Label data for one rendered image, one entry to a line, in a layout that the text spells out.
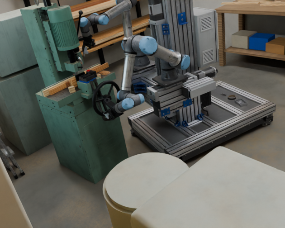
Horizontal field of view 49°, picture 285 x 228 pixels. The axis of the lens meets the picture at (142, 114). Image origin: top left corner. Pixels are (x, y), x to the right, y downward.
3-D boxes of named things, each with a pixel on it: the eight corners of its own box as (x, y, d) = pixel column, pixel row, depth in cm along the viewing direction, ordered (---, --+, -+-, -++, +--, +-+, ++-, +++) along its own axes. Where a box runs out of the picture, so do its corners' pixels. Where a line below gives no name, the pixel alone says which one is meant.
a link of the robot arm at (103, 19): (144, 3, 281) (104, 29, 259) (135, 3, 288) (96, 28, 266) (140, -10, 274) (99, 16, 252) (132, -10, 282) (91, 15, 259)
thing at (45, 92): (45, 97, 249) (43, 91, 246) (43, 96, 250) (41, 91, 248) (102, 69, 284) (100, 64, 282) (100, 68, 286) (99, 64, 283)
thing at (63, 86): (51, 95, 250) (49, 90, 248) (49, 94, 251) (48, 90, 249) (108, 66, 287) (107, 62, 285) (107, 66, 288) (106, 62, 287)
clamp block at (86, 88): (89, 95, 246) (86, 84, 242) (78, 92, 255) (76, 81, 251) (103, 87, 255) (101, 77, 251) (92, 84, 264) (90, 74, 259)
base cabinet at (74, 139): (95, 184, 286) (74, 117, 252) (59, 163, 323) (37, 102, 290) (129, 158, 313) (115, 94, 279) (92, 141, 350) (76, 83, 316)
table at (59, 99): (66, 111, 234) (64, 104, 231) (44, 102, 254) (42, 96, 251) (124, 79, 270) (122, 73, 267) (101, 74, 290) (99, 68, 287)
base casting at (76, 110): (74, 117, 253) (71, 106, 248) (37, 102, 290) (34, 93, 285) (115, 94, 279) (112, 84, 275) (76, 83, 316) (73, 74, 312)
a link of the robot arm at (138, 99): (134, 91, 232) (123, 95, 226) (145, 94, 224) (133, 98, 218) (135, 100, 235) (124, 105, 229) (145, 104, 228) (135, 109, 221)
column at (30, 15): (58, 93, 277) (32, 9, 243) (45, 88, 291) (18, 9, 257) (78, 83, 290) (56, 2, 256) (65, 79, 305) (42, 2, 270)
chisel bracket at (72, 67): (76, 74, 258) (73, 64, 254) (66, 72, 267) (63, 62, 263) (83, 71, 262) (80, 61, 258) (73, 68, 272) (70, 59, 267)
